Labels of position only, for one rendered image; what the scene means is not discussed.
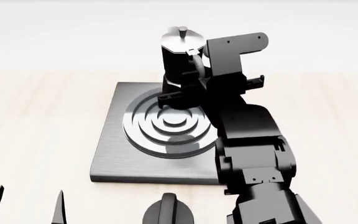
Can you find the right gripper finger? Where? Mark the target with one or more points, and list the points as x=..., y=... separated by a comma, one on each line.
x=190, y=81
x=206, y=82

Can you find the silver and black moka pot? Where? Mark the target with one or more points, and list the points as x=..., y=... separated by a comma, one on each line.
x=173, y=60

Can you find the round ringed stove burner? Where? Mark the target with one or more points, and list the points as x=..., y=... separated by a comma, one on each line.
x=143, y=130

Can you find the grey square stove base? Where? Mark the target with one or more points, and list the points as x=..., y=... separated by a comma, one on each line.
x=112, y=154

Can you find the black stove knob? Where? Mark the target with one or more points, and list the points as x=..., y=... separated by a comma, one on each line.
x=168, y=211

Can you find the black gripper camera mount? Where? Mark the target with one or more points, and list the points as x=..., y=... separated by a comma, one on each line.
x=225, y=56

